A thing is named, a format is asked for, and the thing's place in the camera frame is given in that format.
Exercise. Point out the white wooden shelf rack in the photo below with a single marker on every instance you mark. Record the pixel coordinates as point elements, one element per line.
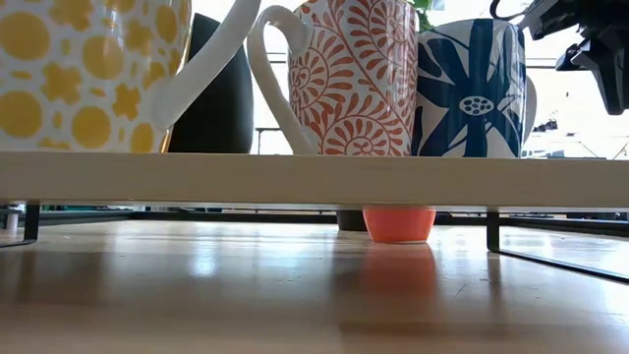
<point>314,179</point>

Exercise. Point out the yellow patterned white mug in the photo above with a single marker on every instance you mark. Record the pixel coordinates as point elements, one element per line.
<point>74,74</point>

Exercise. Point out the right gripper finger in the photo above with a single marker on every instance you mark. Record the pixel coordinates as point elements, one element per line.
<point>614,74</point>
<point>560,17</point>

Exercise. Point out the plain orange mug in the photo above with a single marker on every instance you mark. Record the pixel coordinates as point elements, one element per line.
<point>398,223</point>

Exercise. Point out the black legged folding table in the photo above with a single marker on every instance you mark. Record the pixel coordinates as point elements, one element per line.
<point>268,129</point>

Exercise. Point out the black aluminium rig frame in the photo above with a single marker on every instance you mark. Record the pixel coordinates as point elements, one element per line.
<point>196,216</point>

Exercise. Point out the black mug red interior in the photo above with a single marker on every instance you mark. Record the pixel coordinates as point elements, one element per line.
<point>221,98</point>

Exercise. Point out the orange floral patterned mug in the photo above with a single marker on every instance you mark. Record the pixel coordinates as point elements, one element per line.
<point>363,74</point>

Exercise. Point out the blue flower patterned mug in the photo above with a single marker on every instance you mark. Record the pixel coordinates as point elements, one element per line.
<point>472,64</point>

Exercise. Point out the green plant in black pot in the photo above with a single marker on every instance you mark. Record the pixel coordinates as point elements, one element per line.
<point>351,220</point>

